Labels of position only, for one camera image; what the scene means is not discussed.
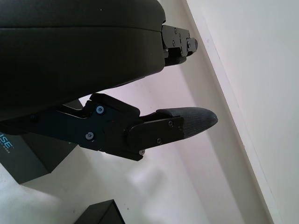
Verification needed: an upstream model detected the black camera box base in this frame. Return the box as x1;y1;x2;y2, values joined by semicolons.
76;199;125;224

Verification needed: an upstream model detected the black RealSense box lid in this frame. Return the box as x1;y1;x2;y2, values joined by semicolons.
0;99;85;183

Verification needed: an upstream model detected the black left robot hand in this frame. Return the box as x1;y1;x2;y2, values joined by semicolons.
0;0;219;162

